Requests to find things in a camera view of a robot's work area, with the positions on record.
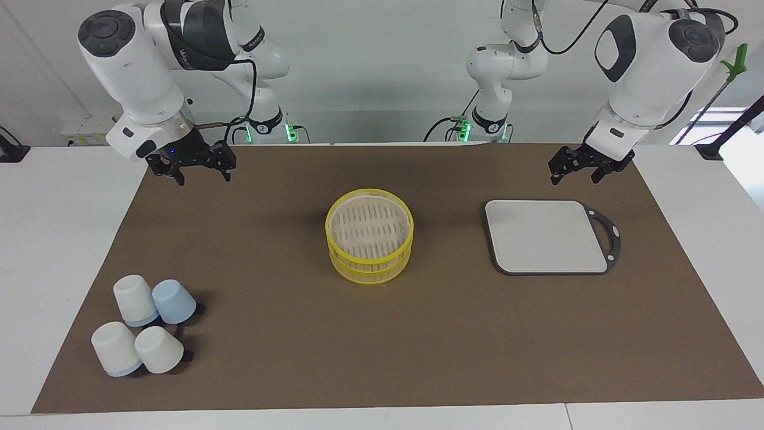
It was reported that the white plastic cup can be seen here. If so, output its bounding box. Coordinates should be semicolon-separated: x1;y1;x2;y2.
113;275;160;327
134;325;184;374
91;321;144;377

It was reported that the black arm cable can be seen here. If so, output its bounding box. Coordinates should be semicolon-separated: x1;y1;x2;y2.
501;0;738;129
197;57;258;145

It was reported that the beige mesh steamer liner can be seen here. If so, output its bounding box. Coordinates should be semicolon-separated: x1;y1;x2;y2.
330;196;410;259

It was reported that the yellow steamer tier with liner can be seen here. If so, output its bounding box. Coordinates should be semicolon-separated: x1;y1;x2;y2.
325;189;414;269

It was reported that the light blue plastic cup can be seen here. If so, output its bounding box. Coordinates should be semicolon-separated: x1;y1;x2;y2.
152;279;197;325

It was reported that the thin pole with green clamp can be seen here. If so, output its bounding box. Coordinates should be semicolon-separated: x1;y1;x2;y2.
674;43;748;144

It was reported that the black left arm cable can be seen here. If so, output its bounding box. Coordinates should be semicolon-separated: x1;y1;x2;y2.
501;0;738;129

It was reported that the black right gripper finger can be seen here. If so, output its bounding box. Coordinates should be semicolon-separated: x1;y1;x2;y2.
214;142;237;182
147;158;186;186

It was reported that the black clamp base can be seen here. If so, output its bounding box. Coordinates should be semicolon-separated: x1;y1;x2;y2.
0;127;30;163

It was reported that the white power strip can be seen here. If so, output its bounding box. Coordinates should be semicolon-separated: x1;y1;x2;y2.
61;116;129;146

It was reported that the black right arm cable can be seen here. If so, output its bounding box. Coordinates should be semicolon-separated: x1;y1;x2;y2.
197;57;258;145

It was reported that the brown table mat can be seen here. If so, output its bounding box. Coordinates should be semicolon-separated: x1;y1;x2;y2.
31;142;764;414

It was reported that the grey cutting board with handle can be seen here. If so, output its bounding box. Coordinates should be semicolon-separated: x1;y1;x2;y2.
482;199;621;277

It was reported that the yellow bamboo steamer basket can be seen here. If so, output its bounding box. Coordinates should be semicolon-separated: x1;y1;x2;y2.
330;246;412;285

